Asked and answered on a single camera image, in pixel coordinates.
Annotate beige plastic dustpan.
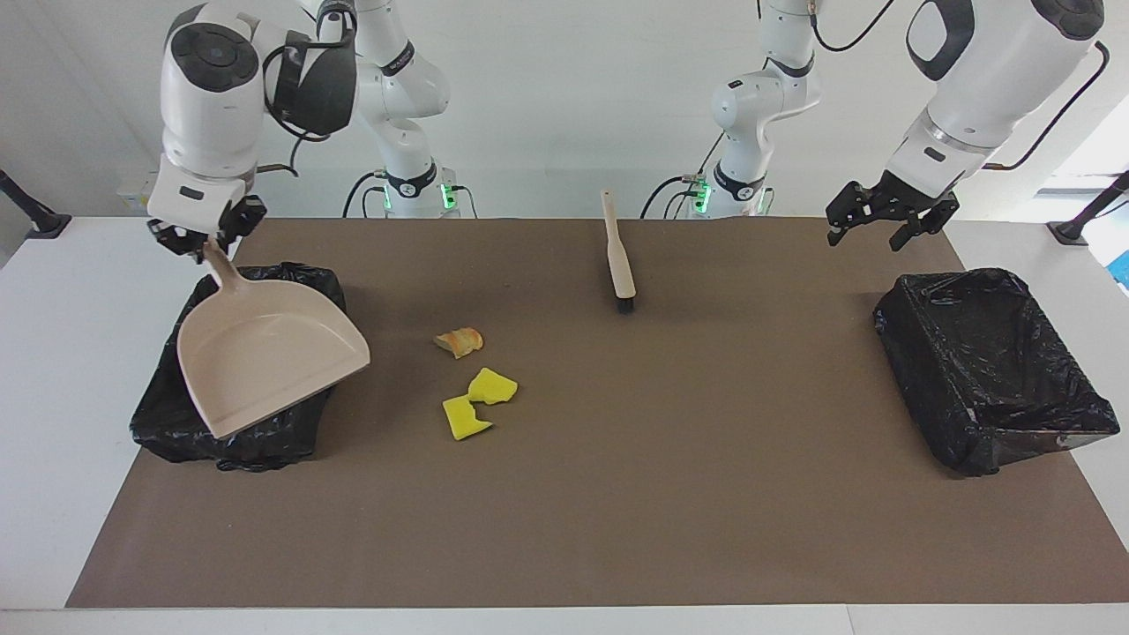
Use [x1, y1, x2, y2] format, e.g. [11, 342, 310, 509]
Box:
[176, 240, 371, 440]

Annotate beige hand brush black bristles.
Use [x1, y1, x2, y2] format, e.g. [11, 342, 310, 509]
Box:
[601, 189, 638, 315]

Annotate torn striped bread piece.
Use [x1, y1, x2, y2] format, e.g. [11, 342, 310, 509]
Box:
[433, 327, 485, 360]

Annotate yellow sponge piece jagged edge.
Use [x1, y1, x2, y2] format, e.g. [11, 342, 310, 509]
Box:
[442, 394, 494, 442]

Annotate yellow sponge piece green-backed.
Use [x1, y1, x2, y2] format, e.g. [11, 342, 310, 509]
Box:
[467, 367, 520, 407]

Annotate bin lined black plastic bag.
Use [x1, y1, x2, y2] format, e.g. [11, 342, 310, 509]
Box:
[130, 261, 348, 472]
[873, 267, 1121, 478]

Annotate black pole with base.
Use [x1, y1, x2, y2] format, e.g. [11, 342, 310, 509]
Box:
[0, 168, 73, 240]
[1046, 169, 1129, 247]

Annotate brown paper table mat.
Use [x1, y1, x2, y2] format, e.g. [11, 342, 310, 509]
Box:
[66, 218, 1129, 609]

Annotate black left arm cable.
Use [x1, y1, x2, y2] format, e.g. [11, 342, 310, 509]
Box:
[807, 0, 1109, 171]

